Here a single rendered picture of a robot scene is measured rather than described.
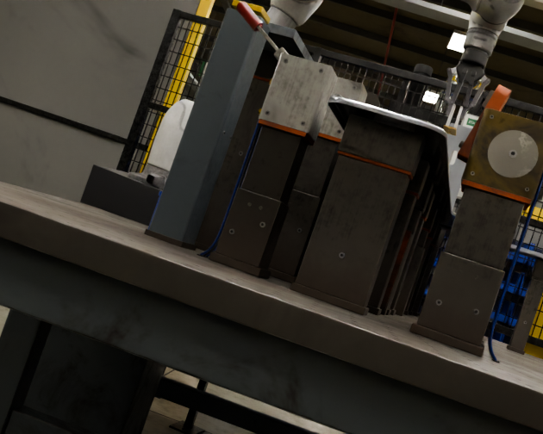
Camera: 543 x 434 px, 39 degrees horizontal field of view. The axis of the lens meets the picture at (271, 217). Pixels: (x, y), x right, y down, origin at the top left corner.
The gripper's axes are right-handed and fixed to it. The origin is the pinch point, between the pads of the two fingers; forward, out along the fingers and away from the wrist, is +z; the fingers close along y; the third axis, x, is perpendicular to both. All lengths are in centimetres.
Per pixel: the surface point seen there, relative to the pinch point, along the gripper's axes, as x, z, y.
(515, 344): 15, 57, 37
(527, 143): -108, 26, 19
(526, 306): 15, 45, 37
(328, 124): -81, 27, -17
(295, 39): -84, 14, -28
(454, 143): 28.7, 1.4, 0.8
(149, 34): 157, -35, -182
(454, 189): 28.6, 16.1, 5.6
